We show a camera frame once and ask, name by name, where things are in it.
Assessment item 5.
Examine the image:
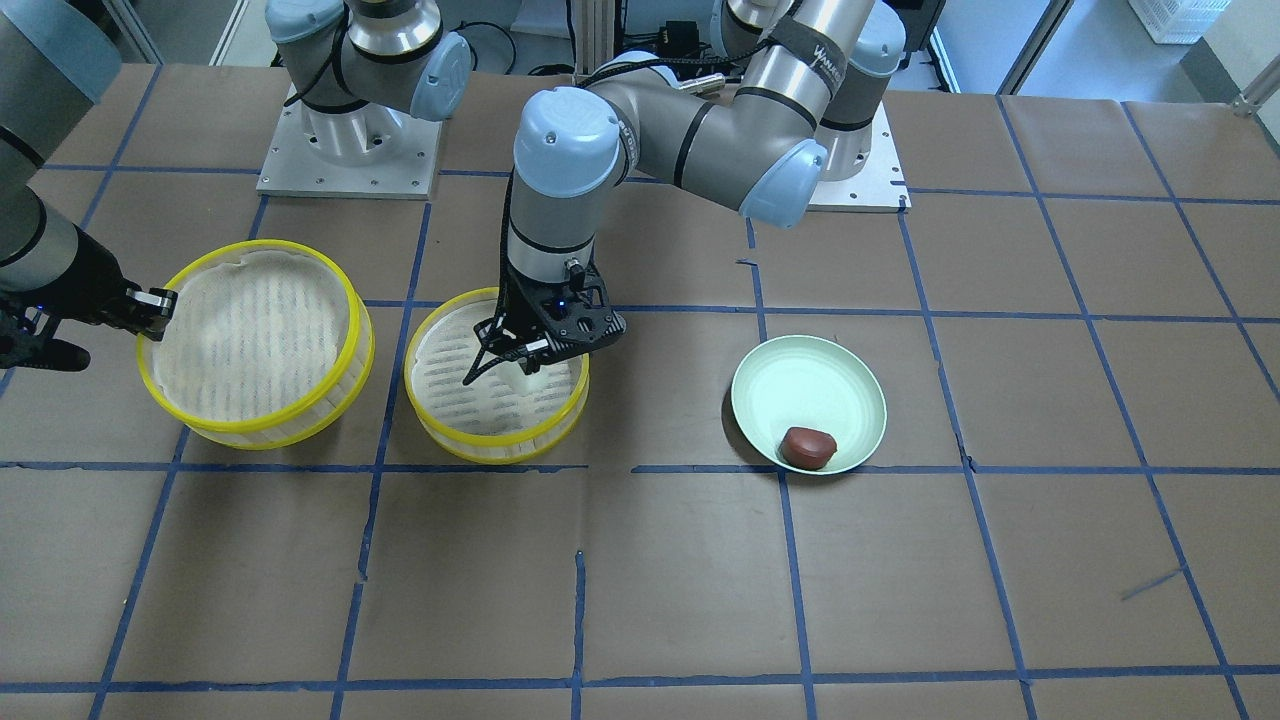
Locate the brown bun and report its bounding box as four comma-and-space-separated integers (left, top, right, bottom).
780, 427, 838, 471

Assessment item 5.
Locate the white steamed bun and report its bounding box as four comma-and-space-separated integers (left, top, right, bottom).
512, 363, 550, 396

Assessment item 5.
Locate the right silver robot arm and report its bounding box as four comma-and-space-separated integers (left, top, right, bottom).
3, 1, 474, 373

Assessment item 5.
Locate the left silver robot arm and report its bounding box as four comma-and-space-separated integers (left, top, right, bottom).
463, 1, 902, 386

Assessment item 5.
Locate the white cloth liner lower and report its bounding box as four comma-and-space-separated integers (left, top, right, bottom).
406, 288, 589, 441

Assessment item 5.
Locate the white steamer cloth liner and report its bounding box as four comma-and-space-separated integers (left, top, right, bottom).
150, 249, 361, 425

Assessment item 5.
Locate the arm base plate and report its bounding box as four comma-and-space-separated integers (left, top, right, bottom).
808, 104, 911, 213
256, 101, 445, 200

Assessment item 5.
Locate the yellow bamboo steamer bottom layer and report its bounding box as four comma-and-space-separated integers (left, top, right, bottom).
403, 287, 590, 464

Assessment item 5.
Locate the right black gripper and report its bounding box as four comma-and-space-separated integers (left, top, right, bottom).
1, 228, 179, 372

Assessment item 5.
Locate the yellow bamboo steamer top layer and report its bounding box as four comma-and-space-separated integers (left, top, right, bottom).
136, 238, 378, 451

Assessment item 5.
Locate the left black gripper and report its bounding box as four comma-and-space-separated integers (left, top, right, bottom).
462, 260, 627, 387

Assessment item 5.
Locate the light green bowl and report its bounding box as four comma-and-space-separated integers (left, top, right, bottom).
730, 334, 888, 477

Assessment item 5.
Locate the yellow bamboo steamer layer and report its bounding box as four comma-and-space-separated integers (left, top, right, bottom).
403, 287, 590, 464
136, 238, 378, 451

